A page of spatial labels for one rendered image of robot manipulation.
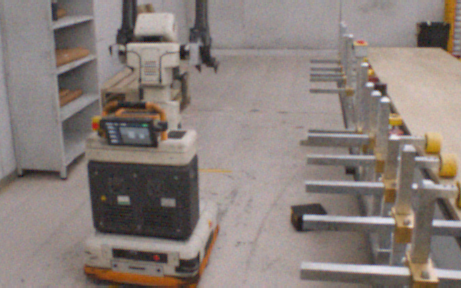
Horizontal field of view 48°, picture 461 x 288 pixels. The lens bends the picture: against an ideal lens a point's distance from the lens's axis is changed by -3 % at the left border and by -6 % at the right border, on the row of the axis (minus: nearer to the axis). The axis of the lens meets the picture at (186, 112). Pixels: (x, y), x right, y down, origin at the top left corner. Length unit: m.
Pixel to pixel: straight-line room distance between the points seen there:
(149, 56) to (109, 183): 0.70
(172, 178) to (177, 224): 0.25
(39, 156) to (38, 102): 0.46
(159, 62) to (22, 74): 1.75
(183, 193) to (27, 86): 2.08
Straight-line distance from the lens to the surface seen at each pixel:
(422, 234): 1.27
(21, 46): 4.32
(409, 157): 1.46
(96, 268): 2.93
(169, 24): 2.89
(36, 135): 4.44
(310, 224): 1.47
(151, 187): 2.69
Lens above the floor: 1.61
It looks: 15 degrees down
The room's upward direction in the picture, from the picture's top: 2 degrees counter-clockwise
